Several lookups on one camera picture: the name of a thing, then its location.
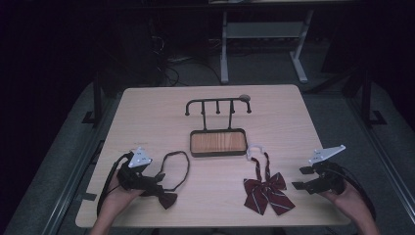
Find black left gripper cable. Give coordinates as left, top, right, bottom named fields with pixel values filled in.
left=96, top=152, right=135, bottom=217

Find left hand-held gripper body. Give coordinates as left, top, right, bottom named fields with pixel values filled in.
left=116, top=146, right=161, bottom=198

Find black floor cables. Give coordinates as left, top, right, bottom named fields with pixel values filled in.
left=148, top=30, right=223, bottom=88

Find black hook rack wooden base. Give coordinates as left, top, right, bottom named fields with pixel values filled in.
left=184, top=96, right=253, bottom=159

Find red striped bow tie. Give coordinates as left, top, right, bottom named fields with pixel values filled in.
left=243, top=145, right=297, bottom=216

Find black metal stand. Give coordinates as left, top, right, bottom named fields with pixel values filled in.
left=357, top=67, right=389, bottom=127
left=81, top=70, right=106, bottom=126

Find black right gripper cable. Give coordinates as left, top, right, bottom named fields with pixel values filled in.
left=326, top=160, right=377, bottom=221

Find grey tape strip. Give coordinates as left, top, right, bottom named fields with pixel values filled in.
left=75, top=192, right=98, bottom=202

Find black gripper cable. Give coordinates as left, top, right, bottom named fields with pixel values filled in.
left=96, top=152, right=135, bottom=217
left=326, top=160, right=377, bottom=221

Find person's left hand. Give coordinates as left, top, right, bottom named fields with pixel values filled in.
left=103, top=169, right=146, bottom=213

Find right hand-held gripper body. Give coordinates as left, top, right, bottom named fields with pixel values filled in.
left=304, top=144, right=346, bottom=196

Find person's right hand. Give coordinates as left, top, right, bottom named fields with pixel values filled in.
left=317, top=177, right=370, bottom=227

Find white metal desk frame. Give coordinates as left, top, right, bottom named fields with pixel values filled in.
left=219, top=9, right=315, bottom=85

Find dark brown bow tie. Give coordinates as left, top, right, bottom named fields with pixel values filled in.
left=159, top=150, right=191, bottom=211

